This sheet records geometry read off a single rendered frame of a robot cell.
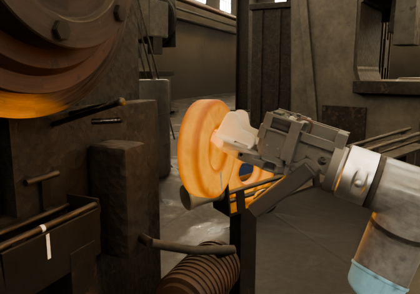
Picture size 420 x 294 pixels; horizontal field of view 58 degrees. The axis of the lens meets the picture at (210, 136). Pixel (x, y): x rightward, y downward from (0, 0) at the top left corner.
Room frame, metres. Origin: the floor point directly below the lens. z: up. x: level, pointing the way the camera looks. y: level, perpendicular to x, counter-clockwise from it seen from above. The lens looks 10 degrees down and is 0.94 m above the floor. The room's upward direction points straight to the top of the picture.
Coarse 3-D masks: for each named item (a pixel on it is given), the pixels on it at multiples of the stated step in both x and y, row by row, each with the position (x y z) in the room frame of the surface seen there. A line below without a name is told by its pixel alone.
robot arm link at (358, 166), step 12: (348, 156) 0.48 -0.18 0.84; (360, 156) 0.48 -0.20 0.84; (372, 156) 0.48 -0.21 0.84; (348, 168) 0.47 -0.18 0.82; (360, 168) 0.47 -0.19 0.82; (372, 168) 0.46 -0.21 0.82; (336, 180) 0.48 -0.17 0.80; (348, 180) 0.47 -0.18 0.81; (360, 180) 0.46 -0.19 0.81; (336, 192) 0.48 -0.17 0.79; (348, 192) 0.47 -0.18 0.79; (360, 192) 0.47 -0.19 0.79; (360, 204) 0.48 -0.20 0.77
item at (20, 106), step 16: (112, 48) 0.70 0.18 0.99; (96, 80) 0.66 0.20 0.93; (0, 96) 0.49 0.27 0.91; (16, 96) 0.51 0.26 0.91; (32, 96) 0.54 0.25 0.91; (48, 96) 0.56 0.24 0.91; (64, 96) 0.59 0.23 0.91; (80, 96) 0.62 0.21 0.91; (0, 112) 0.49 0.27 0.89; (16, 112) 0.51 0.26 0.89; (32, 112) 0.54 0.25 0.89; (48, 112) 0.56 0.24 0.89
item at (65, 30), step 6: (120, 6) 0.58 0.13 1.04; (114, 12) 0.57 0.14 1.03; (120, 12) 0.58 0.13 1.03; (120, 18) 0.58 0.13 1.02; (54, 24) 0.47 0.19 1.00; (60, 24) 0.47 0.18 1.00; (66, 24) 0.48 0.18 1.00; (54, 30) 0.47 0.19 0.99; (60, 30) 0.47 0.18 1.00; (66, 30) 0.48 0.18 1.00; (60, 36) 0.47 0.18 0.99; (66, 36) 0.48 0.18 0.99
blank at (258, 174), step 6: (234, 162) 0.87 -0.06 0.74; (240, 162) 0.87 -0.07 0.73; (234, 168) 0.87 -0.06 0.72; (258, 168) 0.91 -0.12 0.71; (234, 174) 0.87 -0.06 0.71; (252, 174) 0.93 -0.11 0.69; (258, 174) 0.91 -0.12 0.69; (264, 174) 0.91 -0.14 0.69; (270, 174) 0.92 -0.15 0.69; (234, 180) 0.87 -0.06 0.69; (240, 180) 0.87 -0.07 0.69; (246, 180) 0.92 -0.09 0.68; (252, 180) 0.91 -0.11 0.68; (258, 180) 0.90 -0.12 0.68; (234, 186) 0.87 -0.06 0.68; (258, 186) 0.90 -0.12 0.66; (264, 186) 0.91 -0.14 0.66; (246, 192) 0.88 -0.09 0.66; (246, 198) 0.88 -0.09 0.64; (252, 198) 0.89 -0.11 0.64
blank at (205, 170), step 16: (192, 112) 0.55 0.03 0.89; (208, 112) 0.55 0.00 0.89; (224, 112) 0.61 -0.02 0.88; (192, 128) 0.53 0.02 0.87; (208, 128) 0.55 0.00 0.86; (192, 144) 0.52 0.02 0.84; (208, 144) 0.55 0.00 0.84; (192, 160) 0.52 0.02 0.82; (208, 160) 0.55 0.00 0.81; (224, 160) 0.61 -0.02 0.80; (192, 176) 0.52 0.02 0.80; (208, 176) 0.55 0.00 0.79; (224, 176) 0.60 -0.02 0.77; (192, 192) 0.55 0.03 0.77; (208, 192) 0.54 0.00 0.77
